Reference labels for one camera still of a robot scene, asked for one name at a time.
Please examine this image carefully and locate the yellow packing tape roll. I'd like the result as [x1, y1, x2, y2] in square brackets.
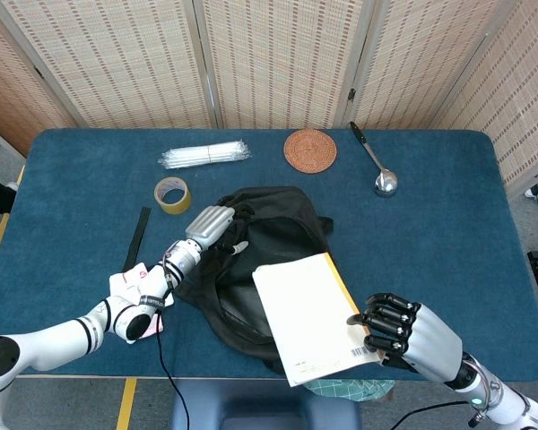
[153, 176, 193, 215]

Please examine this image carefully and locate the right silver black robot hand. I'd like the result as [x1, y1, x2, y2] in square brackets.
[345, 293, 464, 386]

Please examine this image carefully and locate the bundle of clear straws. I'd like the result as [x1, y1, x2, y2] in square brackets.
[160, 139, 254, 170]

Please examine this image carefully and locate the flat black strap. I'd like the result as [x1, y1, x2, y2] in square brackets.
[122, 206, 152, 273]

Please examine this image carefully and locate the green checked cloth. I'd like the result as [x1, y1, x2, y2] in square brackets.
[304, 378, 395, 404]

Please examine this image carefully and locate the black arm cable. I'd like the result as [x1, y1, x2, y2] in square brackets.
[154, 313, 192, 430]
[389, 400, 474, 430]

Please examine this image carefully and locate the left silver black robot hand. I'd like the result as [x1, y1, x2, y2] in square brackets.
[185, 204, 250, 256]

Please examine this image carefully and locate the blue padded chair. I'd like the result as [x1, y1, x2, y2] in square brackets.
[169, 379, 362, 430]

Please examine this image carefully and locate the black fabric backpack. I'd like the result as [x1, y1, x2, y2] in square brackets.
[174, 185, 334, 376]

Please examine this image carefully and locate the white book yellow spine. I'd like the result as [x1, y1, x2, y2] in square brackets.
[251, 252, 385, 389]

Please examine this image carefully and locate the bamboo folding screen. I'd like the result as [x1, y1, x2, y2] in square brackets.
[0, 0, 538, 189]

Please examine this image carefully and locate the steel ladle black handle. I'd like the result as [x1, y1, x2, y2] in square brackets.
[349, 120, 399, 198]

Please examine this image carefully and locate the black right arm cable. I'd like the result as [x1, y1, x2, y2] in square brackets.
[389, 400, 474, 430]

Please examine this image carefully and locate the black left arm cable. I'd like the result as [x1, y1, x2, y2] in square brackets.
[154, 313, 192, 430]

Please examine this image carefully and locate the round woven rattan coaster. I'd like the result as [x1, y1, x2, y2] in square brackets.
[282, 128, 338, 174]

